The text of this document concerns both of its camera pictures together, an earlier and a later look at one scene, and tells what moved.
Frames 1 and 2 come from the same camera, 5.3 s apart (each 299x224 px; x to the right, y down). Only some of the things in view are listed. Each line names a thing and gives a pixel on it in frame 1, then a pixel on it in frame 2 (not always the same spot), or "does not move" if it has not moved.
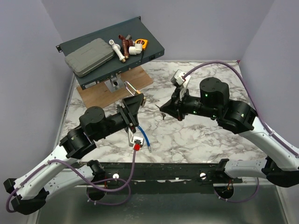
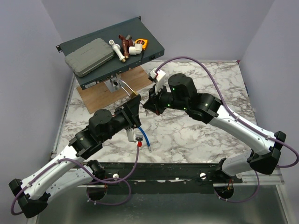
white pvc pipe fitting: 117,48 does not move
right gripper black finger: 170,108 to 150,105
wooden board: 99,94 does not move
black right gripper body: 184,106 to 162,100
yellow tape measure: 143,41 does not move
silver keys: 163,115 to 146,111
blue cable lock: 148,142 does not move
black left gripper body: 130,121 does not move
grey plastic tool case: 86,60 does not move
